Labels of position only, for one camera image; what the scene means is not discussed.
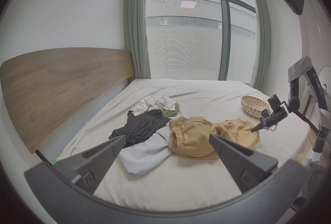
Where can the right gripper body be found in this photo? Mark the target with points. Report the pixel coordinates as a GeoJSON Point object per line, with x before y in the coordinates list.
{"type": "Point", "coordinates": [271, 121]}

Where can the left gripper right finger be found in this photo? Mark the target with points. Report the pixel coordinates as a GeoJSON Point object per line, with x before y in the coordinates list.
{"type": "Point", "coordinates": [243, 166]}

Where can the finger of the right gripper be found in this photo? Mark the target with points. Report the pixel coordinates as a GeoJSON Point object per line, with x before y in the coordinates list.
{"type": "Point", "coordinates": [258, 128]}

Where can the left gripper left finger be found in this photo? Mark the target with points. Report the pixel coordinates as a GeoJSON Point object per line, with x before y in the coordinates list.
{"type": "Point", "coordinates": [88, 168]}

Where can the tan shorts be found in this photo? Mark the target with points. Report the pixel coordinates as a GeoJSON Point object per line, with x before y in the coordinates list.
{"type": "Point", "coordinates": [194, 135]}

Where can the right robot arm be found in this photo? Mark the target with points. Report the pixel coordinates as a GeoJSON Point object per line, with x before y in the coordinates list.
{"type": "Point", "coordinates": [300, 68]}

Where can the round woven basket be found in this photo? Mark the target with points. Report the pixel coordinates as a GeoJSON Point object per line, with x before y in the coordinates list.
{"type": "Point", "coordinates": [252, 107]}

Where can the pale blue garment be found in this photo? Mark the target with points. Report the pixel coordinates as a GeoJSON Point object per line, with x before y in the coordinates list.
{"type": "Point", "coordinates": [147, 153]}

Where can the black garment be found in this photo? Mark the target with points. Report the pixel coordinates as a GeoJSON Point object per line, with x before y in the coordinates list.
{"type": "Point", "coordinates": [142, 124]}

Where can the bed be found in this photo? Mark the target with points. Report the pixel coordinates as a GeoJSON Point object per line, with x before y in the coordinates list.
{"type": "Point", "coordinates": [168, 186]}

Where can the green garment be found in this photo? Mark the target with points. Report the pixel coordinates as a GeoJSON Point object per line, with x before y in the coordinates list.
{"type": "Point", "coordinates": [172, 113]}

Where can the white garment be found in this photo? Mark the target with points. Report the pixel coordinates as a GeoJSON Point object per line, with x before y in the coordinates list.
{"type": "Point", "coordinates": [155, 104]}

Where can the small green cloth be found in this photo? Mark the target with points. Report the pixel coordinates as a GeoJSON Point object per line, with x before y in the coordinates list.
{"type": "Point", "coordinates": [58, 157]}

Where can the grey-green curtain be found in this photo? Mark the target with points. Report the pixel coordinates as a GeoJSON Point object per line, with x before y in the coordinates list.
{"type": "Point", "coordinates": [135, 24]}
{"type": "Point", "coordinates": [261, 49]}

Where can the window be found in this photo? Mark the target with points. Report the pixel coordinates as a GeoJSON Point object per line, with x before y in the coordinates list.
{"type": "Point", "coordinates": [186, 49]}

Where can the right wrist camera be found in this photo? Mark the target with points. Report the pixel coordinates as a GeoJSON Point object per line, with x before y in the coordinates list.
{"type": "Point", "coordinates": [273, 102]}

